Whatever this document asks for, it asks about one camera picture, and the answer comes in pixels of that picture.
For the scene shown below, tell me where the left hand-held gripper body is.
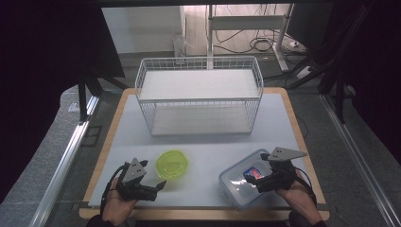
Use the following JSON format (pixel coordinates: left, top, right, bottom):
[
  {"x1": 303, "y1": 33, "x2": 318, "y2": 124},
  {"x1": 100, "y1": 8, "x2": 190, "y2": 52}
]
[{"x1": 115, "y1": 157, "x2": 159, "y2": 202}]

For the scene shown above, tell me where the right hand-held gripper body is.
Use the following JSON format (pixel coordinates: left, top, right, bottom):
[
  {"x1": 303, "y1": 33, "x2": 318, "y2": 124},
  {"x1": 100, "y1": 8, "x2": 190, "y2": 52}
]
[{"x1": 248, "y1": 147, "x2": 308, "y2": 194}]

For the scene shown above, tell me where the clear rectangular lidded food container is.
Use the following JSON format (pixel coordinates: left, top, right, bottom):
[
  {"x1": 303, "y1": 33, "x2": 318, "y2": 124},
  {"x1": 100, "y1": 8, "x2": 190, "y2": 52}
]
[{"x1": 218, "y1": 148, "x2": 279, "y2": 212}]

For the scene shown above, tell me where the green round plastic container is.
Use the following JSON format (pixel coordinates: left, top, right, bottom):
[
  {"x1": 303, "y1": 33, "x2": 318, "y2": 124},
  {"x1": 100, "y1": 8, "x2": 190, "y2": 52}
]
[{"x1": 154, "y1": 148, "x2": 190, "y2": 181}]

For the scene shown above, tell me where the white wire two-tier rack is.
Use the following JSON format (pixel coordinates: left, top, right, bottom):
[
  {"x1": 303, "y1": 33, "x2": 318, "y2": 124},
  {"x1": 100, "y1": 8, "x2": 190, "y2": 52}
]
[{"x1": 134, "y1": 55, "x2": 265, "y2": 137}]

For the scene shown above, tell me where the person's right hand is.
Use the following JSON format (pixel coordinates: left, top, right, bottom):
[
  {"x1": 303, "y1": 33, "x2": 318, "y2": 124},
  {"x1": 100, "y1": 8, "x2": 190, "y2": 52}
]
[{"x1": 274, "y1": 169, "x2": 317, "y2": 222}]

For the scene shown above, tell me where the person's left hand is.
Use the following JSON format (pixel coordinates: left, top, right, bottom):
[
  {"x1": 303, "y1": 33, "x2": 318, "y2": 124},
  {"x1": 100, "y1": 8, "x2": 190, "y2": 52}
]
[{"x1": 101, "y1": 177, "x2": 139, "y2": 227}]

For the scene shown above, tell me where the white table mat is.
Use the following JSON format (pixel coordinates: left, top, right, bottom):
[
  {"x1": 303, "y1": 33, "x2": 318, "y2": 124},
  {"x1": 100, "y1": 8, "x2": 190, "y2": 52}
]
[{"x1": 87, "y1": 92, "x2": 318, "y2": 209}]

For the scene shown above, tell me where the black metal stand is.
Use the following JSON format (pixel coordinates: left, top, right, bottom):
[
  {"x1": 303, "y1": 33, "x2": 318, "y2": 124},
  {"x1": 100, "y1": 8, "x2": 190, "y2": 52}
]
[
  {"x1": 317, "y1": 61, "x2": 348, "y2": 125},
  {"x1": 77, "y1": 66, "x2": 130, "y2": 123}
]

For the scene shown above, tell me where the black curtain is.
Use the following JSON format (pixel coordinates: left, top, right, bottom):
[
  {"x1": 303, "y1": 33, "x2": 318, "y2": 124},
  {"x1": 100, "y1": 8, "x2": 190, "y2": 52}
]
[
  {"x1": 315, "y1": 0, "x2": 401, "y2": 156},
  {"x1": 0, "y1": 0, "x2": 126, "y2": 204}
]

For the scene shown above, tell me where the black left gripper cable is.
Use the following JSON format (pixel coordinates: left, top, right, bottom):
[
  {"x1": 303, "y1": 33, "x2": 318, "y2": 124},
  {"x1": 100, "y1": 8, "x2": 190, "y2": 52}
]
[{"x1": 99, "y1": 163, "x2": 131, "y2": 219}]

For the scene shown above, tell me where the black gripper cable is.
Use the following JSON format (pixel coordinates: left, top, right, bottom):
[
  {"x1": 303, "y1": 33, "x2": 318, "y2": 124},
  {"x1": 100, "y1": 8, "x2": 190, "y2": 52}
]
[
  {"x1": 99, "y1": 163, "x2": 131, "y2": 219},
  {"x1": 294, "y1": 166, "x2": 318, "y2": 207}
]

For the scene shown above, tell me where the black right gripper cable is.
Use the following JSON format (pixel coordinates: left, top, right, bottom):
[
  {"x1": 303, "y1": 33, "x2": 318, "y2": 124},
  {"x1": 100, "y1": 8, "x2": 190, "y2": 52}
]
[{"x1": 294, "y1": 166, "x2": 318, "y2": 207}]

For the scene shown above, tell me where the thin black cable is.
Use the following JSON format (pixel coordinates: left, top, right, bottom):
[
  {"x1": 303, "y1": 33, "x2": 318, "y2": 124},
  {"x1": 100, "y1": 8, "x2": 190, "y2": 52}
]
[{"x1": 294, "y1": 113, "x2": 310, "y2": 140}]

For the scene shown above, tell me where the aluminium rail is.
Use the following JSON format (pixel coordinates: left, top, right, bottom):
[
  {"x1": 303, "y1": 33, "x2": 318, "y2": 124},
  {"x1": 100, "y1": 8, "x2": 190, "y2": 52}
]
[
  {"x1": 319, "y1": 94, "x2": 401, "y2": 227},
  {"x1": 28, "y1": 95, "x2": 100, "y2": 227}
]

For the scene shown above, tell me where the tangle of black floor cables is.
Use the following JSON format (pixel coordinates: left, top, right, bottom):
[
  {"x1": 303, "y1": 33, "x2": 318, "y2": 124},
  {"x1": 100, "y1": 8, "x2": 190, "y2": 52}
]
[{"x1": 213, "y1": 28, "x2": 295, "y2": 55}]

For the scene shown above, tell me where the white metal desk frame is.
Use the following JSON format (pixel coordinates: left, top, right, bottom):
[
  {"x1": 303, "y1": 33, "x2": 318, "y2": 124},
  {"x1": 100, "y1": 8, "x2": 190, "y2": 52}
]
[{"x1": 205, "y1": 3, "x2": 296, "y2": 73}]

